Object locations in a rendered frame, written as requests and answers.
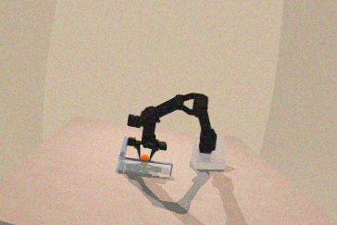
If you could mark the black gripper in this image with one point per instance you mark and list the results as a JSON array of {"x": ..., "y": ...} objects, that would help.
[{"x": 137, "y": 143}]

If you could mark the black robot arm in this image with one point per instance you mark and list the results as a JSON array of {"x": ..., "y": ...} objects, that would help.
[{"x": 152, "y": 114}]

